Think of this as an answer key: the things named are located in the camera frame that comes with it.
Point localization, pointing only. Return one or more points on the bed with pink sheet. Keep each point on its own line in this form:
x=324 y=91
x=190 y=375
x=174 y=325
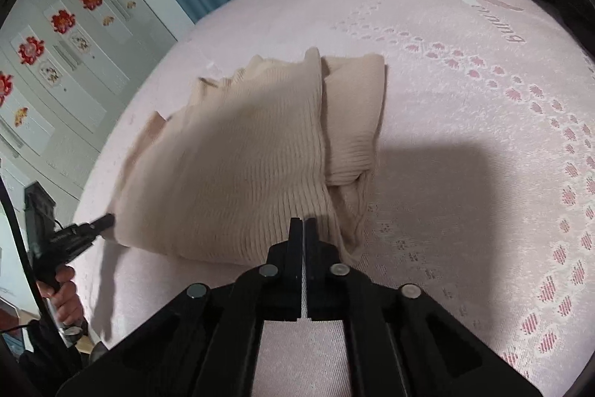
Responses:
x=465 y=192

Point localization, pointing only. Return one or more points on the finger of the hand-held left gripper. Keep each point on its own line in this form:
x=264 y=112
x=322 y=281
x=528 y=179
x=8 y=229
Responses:
x=103 y=222

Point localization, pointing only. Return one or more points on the person's left hand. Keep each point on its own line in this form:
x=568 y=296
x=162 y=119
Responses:
x=65 y=294

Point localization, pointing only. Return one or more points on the person's left forearm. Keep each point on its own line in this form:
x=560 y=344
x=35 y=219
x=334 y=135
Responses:
x=46 y=355

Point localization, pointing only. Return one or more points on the beige knit sweater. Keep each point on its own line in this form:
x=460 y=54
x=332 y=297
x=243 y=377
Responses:
x=241 y=155

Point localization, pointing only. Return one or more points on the oval floral door ornament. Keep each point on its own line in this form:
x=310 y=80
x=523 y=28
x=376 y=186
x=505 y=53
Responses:
x=79 y=42
x=50 y=73

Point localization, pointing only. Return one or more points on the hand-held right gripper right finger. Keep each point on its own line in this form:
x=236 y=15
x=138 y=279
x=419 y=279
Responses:
x=314 y=248

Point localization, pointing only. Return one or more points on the white wardrobe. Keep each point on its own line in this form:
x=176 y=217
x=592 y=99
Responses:
x=93 y=90

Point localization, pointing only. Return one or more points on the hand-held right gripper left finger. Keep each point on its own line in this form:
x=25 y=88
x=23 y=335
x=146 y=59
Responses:
x=293 y=248

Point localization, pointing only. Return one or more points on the row of red paper decorations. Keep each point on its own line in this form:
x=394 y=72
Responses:
x=62 y=21

